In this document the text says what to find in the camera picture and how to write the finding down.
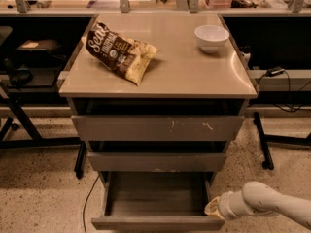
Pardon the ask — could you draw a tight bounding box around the black floor cable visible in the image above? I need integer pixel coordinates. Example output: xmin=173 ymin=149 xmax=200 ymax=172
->
xmin=82 ymin=175 xmax=100 ymax=233

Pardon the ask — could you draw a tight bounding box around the white bowl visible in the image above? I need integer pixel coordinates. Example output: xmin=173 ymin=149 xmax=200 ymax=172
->
xmin=194 ymin=25 xmax=229 ymax=53

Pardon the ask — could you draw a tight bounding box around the top grey drawer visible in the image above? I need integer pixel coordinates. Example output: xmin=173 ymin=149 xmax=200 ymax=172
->
xmin=71 ymin=98 xmax=245 ymax=142

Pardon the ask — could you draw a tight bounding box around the black office chair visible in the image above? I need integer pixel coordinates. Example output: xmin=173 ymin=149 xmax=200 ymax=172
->
xmin=0 ymin=26 xmax=66 ymax=88

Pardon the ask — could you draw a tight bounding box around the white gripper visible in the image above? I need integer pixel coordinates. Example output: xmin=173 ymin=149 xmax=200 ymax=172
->
xmin=204 ymin=191 xmax=250 ymax=219

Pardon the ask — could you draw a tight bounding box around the black left table frame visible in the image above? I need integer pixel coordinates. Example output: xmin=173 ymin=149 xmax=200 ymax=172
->
xmin=0 ymin=83 xmax=86 ymax=179

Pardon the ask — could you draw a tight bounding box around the brown yellow chip bag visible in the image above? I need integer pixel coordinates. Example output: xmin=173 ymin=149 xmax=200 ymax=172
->
xmin=86 ymin=22 xmax=158 ymax=85

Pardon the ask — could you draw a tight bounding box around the grey drawer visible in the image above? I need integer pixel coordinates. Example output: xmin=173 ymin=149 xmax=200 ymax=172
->
xmin=88 ymin=142 xmax=226 ymax=172
xmin=71 ymin=98 xmax=245 ymax=142

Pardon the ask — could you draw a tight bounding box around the grey drawer cabinet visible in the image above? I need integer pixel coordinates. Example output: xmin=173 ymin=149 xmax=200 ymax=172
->
xmin=57 ymin=12 xmax=260 ymax=183

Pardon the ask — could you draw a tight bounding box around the black power adapter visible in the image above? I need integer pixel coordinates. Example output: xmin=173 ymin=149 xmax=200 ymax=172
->
xmin=266 ymin=67 xmax=285 ymax=77

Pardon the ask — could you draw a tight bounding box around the middle grey drawer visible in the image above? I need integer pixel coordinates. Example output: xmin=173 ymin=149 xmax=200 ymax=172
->
xmin=88 ymin=142 xmax=226 ymax=172

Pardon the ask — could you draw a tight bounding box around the black right table leg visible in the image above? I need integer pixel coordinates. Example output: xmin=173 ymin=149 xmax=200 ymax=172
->
xmin=253 ymin=112 xmax=311 ymax=170

